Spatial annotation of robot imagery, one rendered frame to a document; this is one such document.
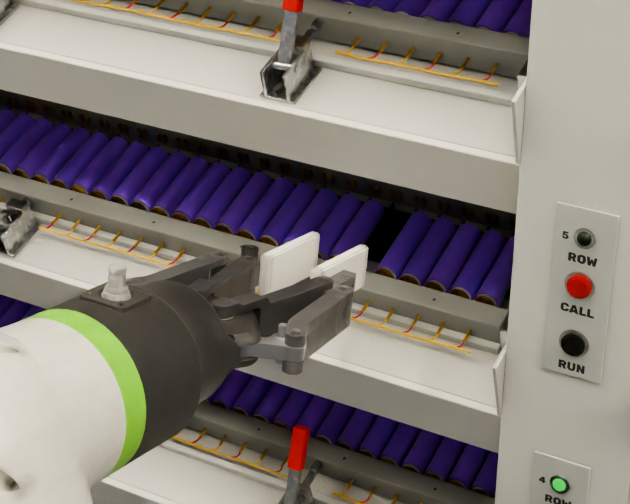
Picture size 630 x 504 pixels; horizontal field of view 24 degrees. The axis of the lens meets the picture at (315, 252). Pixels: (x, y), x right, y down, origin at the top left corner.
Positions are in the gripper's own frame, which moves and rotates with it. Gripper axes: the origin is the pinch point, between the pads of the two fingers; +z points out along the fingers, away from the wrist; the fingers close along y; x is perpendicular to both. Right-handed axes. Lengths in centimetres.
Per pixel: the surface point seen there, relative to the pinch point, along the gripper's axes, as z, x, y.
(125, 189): 12.5, 2.5, 24.5
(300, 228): 13.1, 2.1, 8.3
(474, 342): 9.5, 5.7, -8.6
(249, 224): 12.3, 2.6, 12.4
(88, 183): 12.5, 2.8, 28.2
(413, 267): 12.4, 2.5, -1.9
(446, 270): 12.9, 2.3, -4.3
